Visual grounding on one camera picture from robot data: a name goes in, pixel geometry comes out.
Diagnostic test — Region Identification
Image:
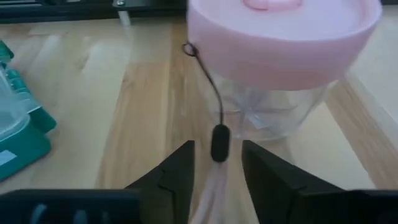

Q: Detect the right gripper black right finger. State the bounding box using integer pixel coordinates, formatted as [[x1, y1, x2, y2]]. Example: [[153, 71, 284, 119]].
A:
[[241, 139, 398, 224]]

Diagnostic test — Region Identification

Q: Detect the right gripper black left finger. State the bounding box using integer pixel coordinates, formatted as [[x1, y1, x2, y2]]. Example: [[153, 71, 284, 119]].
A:
[[0, 140, 196, 224]]

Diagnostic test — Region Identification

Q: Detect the clear cup with pink lid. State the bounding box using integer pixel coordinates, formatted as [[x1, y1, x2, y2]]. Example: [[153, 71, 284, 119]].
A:
[[182, 0, 384, 224]]

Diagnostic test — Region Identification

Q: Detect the teal first aid box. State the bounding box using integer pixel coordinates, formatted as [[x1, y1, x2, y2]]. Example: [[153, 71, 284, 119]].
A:
[[0, 39, 58, 182]]

